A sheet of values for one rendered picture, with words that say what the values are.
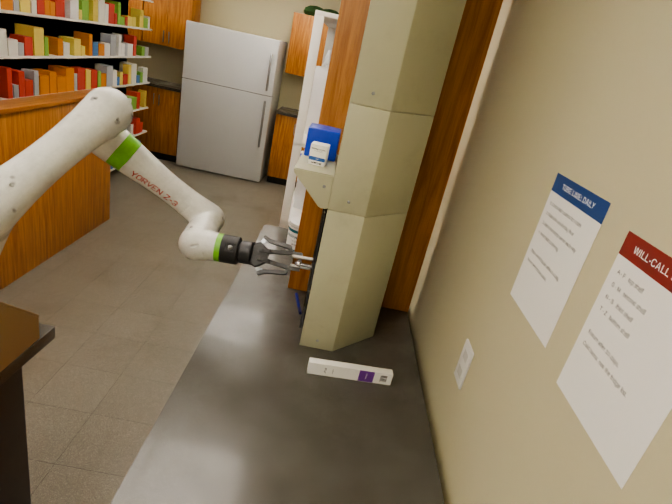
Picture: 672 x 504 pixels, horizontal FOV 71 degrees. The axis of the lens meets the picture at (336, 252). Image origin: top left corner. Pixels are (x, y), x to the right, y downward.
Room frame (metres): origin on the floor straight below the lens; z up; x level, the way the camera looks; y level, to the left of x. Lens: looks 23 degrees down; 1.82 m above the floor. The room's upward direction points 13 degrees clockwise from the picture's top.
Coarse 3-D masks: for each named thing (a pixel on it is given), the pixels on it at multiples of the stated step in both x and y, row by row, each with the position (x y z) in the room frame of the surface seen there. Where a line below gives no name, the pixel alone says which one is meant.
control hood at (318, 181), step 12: (336, 156) 1.56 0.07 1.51; (300, 168) 1.29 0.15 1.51; (312, 168) 1.32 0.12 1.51; (324, 168) 1.35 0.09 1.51; (300, 180) 1.29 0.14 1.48; (312, 180) 1.29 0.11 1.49; (324, 180) 1.29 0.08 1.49; (312, 192) 1.29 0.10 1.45; (324, 192) 1.29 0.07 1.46; (324, 204) 1.29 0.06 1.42
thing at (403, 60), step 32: (384, 0) 1.29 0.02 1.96; (416, 0) 1.29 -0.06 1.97; (448, 0) 1.38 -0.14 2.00; (384, 32) 1.29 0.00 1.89; (416, 32) 1.31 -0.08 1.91; (448, 32) 1.41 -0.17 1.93; (384, 64) 1.29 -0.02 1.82; (416, 64) 1.33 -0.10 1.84; (448, 64) 1.44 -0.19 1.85; (352, 96) 1.29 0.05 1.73; (384, 96) 1.29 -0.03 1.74; (416, 96) 1.36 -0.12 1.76
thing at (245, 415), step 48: (240, 288) 1.57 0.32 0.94; (288, 288) 1.65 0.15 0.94; (240, 336) 1.26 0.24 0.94; (288, 336) 1.32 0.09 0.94; (384, 336) 1.45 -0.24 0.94; (192, 384) 1.00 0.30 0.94; (240, 384) 1.04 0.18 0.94; (288, 384) 1.09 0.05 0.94; (336, 384) 1.13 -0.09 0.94; (192, 432) 0.84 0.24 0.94; (240, 432) 0.87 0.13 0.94; (288, 432) 0.91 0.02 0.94; (336, 432) 0.94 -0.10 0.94; (384, 432) 0.98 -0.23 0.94; (144, 480) 0.69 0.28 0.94; (192, 480) 0.72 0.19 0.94; (240, 480) 0.74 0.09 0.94; (288, 480) 0.77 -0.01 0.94; (336, 480) 0.80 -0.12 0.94; (384, 480) 0.83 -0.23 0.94; (432, 480) 0.86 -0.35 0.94
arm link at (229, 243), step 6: (222, 240) 1.35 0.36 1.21; (228, 240) 1.36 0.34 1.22; (234, 240) 1.36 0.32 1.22; (240, 240) 1.39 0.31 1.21; (222, 246) 1.34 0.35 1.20; (228, 246) 1.33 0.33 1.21; (234, 246) 1.34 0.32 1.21; (222, 252) 1.33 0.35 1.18; (228, 252) 1.34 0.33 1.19; (234, 252) 1.34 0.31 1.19; (222, 258) 1.34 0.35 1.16; (228, 258) 1.34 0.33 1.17; (234, 258) 1.34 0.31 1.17; (234, 264) 1.35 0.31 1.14
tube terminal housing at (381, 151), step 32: (352, 128) 1.29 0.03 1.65; (384, 128) 1.29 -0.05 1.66; (416, 128) 1.39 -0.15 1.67; (352, 160) 1.29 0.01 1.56; (384, 160) 1.31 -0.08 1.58; (416, 160) 1.42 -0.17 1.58; (352, 192) 1.29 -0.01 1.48; (384, 192) 1.34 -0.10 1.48; (352, 224) 1.29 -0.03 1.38; (384, 224) 1.36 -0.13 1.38; (320, 256) 1.29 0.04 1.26; (352, 256) 1.29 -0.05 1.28; (384, 256) 1.40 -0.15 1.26; (320, 288) 1.29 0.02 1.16; (352, 288) 1.31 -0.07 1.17; (384, 288) 1.43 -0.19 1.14; (320, 320) 1.29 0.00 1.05; (352, 320) 1.34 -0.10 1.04
